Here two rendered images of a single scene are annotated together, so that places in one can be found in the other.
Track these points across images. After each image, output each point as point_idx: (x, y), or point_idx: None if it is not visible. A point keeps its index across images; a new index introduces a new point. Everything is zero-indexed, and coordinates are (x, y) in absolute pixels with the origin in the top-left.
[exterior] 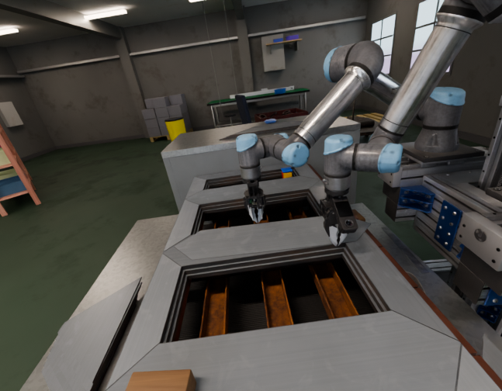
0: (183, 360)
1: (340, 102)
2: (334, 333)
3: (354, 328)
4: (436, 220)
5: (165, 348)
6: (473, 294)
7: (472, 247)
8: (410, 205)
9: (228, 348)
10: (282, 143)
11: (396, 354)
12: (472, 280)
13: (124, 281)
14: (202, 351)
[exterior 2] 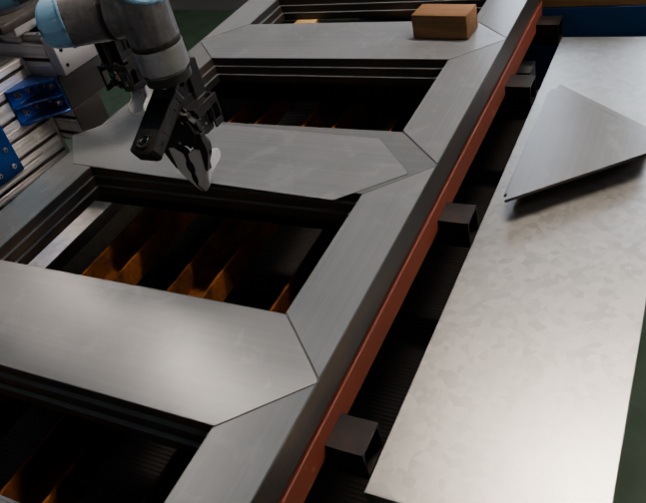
0: (422, 48)
1: None
2: (275, 51)
3: (256, 52)
4: None
5: (441, 55)
6: (104, 116)
7: (82, 59)
8: None
9: (374, 51)
10: None
11: (248, 39)
12: (93, 106)
13: (561, 239)
14: (401, 51)
